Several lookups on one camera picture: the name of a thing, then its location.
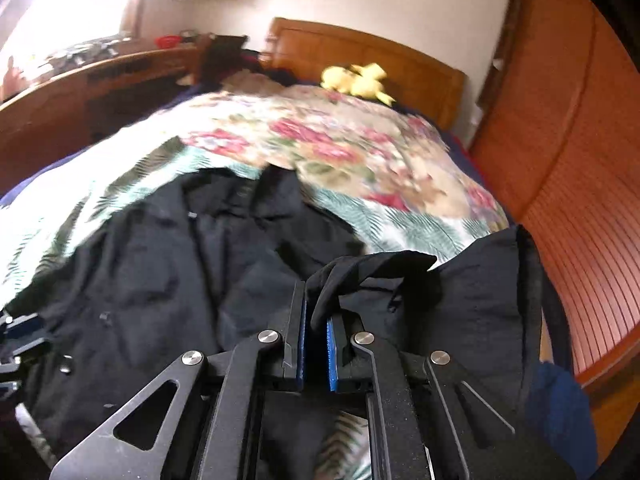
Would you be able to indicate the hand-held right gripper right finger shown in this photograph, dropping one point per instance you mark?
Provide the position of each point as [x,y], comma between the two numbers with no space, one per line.
[331,360]

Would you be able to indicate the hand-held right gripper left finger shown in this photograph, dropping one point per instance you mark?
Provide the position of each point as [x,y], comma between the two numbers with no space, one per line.
[299,360]

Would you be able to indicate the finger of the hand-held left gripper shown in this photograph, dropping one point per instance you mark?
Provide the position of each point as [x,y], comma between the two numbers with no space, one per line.
[9,372]
[17,329]

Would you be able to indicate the black button coat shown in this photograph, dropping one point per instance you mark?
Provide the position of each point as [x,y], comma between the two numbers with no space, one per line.
[175,270]

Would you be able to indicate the leaf print bed sheet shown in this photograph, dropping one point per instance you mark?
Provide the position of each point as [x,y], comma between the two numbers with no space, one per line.
[65,210]

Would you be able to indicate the floral blanket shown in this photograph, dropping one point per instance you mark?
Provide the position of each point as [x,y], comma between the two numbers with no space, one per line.
[350,145]

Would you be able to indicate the long wooden desk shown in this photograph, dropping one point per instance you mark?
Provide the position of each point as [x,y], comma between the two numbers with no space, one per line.
[50,110]

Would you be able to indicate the blue folded garment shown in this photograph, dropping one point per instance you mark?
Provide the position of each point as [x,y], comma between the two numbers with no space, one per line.
[565,410]

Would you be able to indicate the pink bottle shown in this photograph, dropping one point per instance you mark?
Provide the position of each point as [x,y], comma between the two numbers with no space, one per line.
[11,77]

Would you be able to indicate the yellow plush toy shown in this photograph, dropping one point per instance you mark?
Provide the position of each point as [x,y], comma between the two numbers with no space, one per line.
[350,82]

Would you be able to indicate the dark patterned cloth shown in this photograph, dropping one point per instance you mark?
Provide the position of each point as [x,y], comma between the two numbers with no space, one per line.
[85,50]

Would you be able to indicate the wooden bed headboard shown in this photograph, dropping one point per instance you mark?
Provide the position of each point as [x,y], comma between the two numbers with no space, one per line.
[400,75]

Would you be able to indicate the dark wooden chair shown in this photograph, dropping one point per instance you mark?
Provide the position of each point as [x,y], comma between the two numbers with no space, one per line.
[220,57]

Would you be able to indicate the wooden slatted wardrobe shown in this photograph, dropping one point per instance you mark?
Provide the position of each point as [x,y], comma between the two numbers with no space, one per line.
[575,160]

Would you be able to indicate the window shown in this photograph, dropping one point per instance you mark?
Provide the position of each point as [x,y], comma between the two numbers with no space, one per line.
[60,10]

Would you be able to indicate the red bowl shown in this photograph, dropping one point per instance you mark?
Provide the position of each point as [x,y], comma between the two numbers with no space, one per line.
[167,41]

